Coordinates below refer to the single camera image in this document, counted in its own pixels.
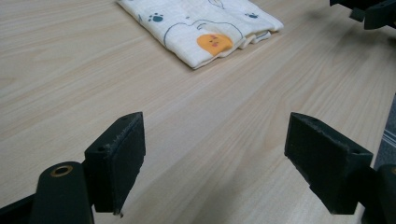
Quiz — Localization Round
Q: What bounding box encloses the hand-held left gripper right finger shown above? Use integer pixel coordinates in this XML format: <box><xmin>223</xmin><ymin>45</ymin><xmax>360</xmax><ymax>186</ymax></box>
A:
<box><xmin>284</xmin><ymin>112</ymin><xmax>375</xmax><ymax>216</ymax></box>

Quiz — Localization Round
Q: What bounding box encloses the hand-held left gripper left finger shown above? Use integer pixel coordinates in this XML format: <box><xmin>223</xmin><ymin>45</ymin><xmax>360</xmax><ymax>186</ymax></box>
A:
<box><xmin>83</xmin><ymin>111</ymin><xmax>147</xmax><ymax>217</ymax></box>

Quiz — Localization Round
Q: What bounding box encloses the white printed cloth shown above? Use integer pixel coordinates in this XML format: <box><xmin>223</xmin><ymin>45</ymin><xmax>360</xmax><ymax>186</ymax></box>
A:
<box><xmin>116</xmin><ymin>0</ymin><xmax>285</xmax><ymax>70</ymax></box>

